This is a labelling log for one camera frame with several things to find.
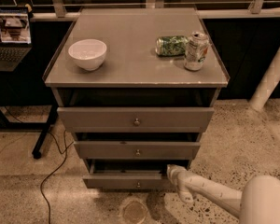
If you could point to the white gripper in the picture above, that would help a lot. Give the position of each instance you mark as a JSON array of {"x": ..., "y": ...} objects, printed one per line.
[{"x": 186, "y": 181}]

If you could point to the grey bottom drawer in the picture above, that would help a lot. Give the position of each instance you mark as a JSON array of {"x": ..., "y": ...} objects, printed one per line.
[{"x": 127, "y": 174}]

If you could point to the grey drawer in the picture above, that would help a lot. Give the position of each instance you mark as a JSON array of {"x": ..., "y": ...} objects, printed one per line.
[
  {"x": 127, "y": 174},
  {"x": 135, "y": 119},
  {"x": 136, "y": 150}
]

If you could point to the grey middle drawer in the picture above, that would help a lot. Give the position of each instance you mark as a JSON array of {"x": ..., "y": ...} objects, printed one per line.
[{"x": 136, "y": 150}]

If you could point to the grey top drawer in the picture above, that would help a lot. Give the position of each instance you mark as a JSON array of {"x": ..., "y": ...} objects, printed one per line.
[{"x": 135, "y": 119}]

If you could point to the grey drawer cabinet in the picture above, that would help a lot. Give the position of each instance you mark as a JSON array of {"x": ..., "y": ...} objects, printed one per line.
[{"x": 133, "y": 75}]

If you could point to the open black laptop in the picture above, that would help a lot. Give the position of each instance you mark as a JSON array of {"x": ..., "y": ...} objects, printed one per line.
[{"x": 15, "y": 37}]

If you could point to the white upright soda can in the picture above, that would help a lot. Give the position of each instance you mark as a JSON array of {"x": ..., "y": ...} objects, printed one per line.
[{"x": 195, "y": 51}]

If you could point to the white diagonal pipe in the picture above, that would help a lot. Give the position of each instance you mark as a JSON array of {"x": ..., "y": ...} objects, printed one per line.
[{"x": 267, "y": 84}]

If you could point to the white ceramic bowl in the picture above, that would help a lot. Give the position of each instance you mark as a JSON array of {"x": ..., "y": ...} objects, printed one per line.
[{"x": 88, "y": 54}]

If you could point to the black side table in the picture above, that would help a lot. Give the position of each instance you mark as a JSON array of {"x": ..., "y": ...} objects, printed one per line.
[{"x": 25, "y": 85}]

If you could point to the metal window railing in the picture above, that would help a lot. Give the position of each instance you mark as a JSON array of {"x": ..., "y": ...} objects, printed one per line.
[{"x": 146, "y": 0}]

